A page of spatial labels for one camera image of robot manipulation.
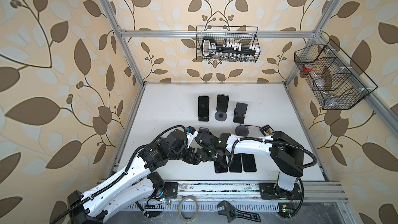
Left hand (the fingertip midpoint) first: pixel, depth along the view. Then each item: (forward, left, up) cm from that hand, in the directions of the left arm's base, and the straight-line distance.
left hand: (201, 153), depth 71 cm
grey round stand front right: (+19, -23, -12) cm, 32 cm away
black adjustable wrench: (-21, -14, -14) cm, 29 cm away
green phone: (+31, -11, -2) cm, 33 cm away
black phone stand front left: (+15, -1, -5) cm, 16 cm away
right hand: (+1, -2, -14) cm, 14 cm away
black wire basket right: (+32, -65, +18) cm, 74 cm away
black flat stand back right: (+29, -23, -9) cm, 38 cm away
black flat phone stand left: (+31, 0, -18) cm, 36 cm away
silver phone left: (+36, 0, -13) cm, 39 cm away
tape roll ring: (-21, +9, -12) cm, 26 cm away
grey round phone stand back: (+31, -11, -16) cm, 36 cm away
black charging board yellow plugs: (+20, -40, -14) cm, 47 cm away
